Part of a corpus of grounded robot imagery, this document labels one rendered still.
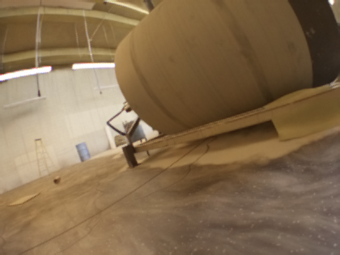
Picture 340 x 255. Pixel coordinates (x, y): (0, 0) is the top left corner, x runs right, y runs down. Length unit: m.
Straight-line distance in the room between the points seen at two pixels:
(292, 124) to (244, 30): 0.62
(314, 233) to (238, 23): 1.03
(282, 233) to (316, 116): 0.72
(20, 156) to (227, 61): 9.77
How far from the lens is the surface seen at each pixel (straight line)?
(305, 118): 0.96
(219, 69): 1.08
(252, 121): 0.96
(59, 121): 10.09
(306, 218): 0.42
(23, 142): 9.86
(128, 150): 1.60
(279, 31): 1.06
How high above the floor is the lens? 0.31
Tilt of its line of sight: 2 degrees down
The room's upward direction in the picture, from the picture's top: 20 degrees counter-clockwise
